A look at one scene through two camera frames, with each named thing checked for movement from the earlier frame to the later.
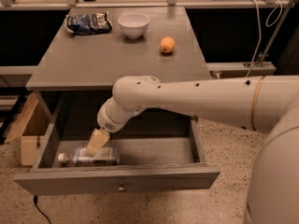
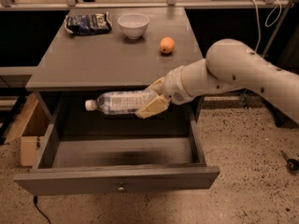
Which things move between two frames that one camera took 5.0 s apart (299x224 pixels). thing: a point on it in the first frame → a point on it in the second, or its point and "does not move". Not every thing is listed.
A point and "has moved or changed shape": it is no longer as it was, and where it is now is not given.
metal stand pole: (278, 26) does not move
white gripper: (106, 121) → (172, 85)
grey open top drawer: (159, 151) does not move
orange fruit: (167, 44) does not move
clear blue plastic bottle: (105, 157) has moved or changed shape
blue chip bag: (88, 23) does not move
